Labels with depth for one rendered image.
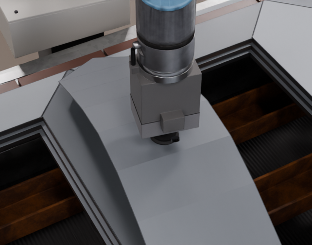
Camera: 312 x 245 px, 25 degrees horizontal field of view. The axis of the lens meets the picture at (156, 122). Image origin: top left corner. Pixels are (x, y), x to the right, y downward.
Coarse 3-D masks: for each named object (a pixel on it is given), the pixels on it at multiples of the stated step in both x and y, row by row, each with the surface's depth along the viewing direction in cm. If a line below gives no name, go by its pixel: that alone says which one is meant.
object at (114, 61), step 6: (102, 60) 133; (108, 60) 132; (114, 60) 131; (120, 60) 131; (126, 60) 130; (84, 66) 131; (90, 66) 131; (96, 66) 130; (102, 66) 129; (108, 66) 129; (114, 66) 128; (72, 72) 129; (78, 72) 128; (84, 72) 128; (90, 72) 127; (66, 78) 126
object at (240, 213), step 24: (240, 192) 100; (168, 216) 97; (192, 216) 97; (216, 216) 98; (240, 216) 98; (264, 216) 99; (144, 240) 95; (168, 240) 96; (192, 240) 96; (216, 240) 97; (240, 240) 97
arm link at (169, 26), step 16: (144, 0) 83; (160, 0) 82; (176, 0) 82; (192, 0) 84; (144, 16) 85; (160, 16) 84; (176, 16) 84; (192, 16) 86; (144, 32) 87; (160, 32) 86; (176, 32) 86; (192, 32) 88; (160, 48) 87
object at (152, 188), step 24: (216, 144) 103; (144, 168) 100; (168, 168) 100; (192, 168) 101; (216, 168) 101; (240, 168) 102; (144, 192) 98; (168, 192) 99; (192, 192) 99; (216, 192) 99; (144, 216) 96
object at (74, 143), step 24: (240, 48) 138; (48, 120) 124; (72, 120) 124; (0, 144) 122; (48, 144) 122; (72, 144) 120; (96, 144) 120; (72, 168) 117; (96, 168) 116; (96, 192) 112; (120, 192) 112; (96, 216) 111; (120, 216) 109; (120, 240) 106
